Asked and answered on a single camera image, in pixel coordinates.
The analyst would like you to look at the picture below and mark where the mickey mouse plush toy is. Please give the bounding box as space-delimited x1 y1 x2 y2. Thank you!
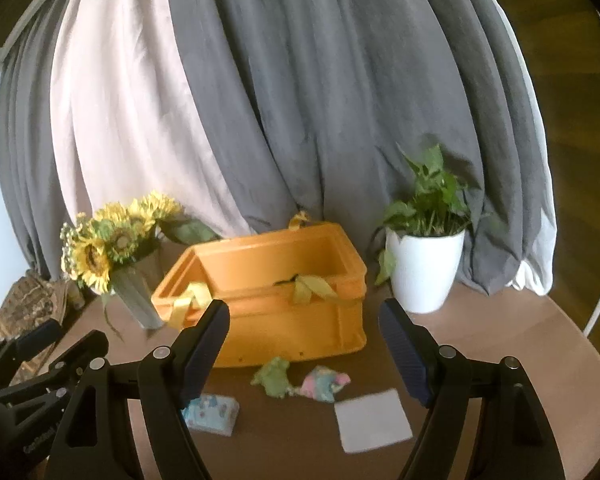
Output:
273 273 299 286

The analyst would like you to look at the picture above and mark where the patterned woven cushion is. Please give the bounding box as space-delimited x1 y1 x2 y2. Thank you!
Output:
0 268 86 386

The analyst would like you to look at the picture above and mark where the sunflower bouquet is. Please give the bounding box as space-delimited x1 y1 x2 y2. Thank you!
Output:
59 192 220 295

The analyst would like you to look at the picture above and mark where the light blue tissue pack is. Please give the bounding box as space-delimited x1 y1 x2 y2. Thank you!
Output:
182 394 239 437

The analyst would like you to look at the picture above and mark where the white folded napkin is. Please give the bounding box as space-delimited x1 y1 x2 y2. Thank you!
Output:
334 389 413 454

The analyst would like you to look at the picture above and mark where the green frog plush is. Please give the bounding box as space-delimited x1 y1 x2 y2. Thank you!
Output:
250 356 294 399

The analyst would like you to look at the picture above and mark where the white plant pot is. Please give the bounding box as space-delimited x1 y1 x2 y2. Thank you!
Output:
386 230 465 314

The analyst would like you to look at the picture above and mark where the pastel rolled cloth toy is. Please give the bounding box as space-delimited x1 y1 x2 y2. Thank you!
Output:
294 365 351 403

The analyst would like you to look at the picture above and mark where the orange plastic crate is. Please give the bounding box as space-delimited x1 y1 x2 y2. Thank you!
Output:
151 222 366 368

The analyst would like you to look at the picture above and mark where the pale pink curtain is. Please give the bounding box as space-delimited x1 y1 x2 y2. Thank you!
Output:
50 0 251 237

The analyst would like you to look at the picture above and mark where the green pothos plant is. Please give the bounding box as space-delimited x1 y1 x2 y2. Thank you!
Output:
369 142 481 286

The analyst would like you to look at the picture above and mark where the grey curtain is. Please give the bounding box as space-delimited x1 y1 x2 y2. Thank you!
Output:
0 0 557 295

